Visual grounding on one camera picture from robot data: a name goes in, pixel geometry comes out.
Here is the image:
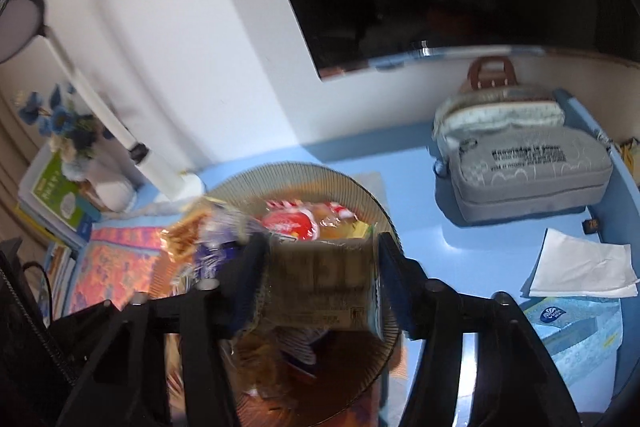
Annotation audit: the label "purple seaweed snack bag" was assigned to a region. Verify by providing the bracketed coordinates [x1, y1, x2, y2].
[193, 202, 256, 282]

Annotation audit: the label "green white snack packet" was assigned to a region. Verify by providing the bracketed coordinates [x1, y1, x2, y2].
[257, 231, 384, 339]

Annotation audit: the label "red striped bread bag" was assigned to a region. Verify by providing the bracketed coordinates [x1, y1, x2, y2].
[266, 199, 358, 227]

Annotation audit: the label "cartoon biscuit stick pack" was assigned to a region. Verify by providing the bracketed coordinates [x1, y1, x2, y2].
[160, 197, 222, 263]

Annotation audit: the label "red label bread bag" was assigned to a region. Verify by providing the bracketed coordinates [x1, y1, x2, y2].
[262, 208, 320, 241]

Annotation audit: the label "blue tissue pack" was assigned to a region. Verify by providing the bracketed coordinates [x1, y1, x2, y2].
[521, 297, 624, 387]

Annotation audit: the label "floral woven table mat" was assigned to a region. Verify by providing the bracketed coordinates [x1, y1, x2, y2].
[67, 200, 381, 427]

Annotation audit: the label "white tissue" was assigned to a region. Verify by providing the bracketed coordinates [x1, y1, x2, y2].
[524, 229, 639, 299]

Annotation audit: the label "flat stacked books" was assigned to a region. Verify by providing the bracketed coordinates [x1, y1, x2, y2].
[39, 243, 77, 324]

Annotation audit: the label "amber ribbed glass plate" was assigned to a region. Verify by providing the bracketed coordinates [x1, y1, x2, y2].
[150, 162, 399, 426]

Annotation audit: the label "upright book row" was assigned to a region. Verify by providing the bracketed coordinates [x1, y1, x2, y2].
[18, 146, 101, 249]

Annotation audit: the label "green English grammar book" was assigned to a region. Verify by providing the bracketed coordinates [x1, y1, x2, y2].
[32, 153, 96, 239]

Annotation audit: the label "grey pencil case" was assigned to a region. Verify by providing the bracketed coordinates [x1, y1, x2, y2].
[433, 86, 613, 223]

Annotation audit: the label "blue artificial flower bouquet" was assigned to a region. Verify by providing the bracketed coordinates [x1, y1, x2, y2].
[13, 83, 113, 183]

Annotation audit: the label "brown hair claw clip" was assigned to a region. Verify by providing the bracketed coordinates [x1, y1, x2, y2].
[468, 55, 518, 91]

